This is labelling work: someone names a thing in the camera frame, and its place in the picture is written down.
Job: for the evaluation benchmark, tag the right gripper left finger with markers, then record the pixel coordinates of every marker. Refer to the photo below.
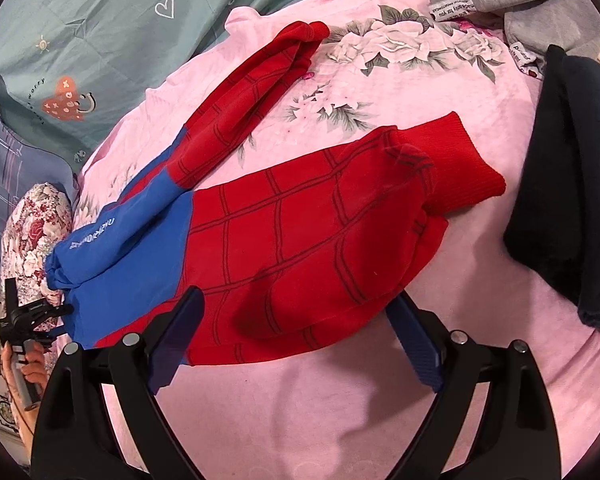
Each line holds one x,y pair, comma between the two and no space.
73,436

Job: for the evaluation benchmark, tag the blue and red pants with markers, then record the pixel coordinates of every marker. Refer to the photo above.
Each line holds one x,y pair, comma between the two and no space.
291,258

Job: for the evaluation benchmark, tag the person's left hand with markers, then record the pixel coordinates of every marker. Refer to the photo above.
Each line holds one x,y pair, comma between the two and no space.
33,371

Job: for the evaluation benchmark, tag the red floral quilt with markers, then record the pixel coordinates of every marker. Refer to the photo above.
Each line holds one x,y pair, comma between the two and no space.
41,219

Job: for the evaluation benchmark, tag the dark navy garment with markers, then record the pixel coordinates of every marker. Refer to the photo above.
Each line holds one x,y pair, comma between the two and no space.
554,228

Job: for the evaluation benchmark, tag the teal heart pattern blanket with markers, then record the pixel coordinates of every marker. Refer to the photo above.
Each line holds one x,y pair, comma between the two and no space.
71,69

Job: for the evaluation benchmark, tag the grey garment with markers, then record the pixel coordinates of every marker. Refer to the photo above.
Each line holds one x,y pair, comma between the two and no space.
531,26

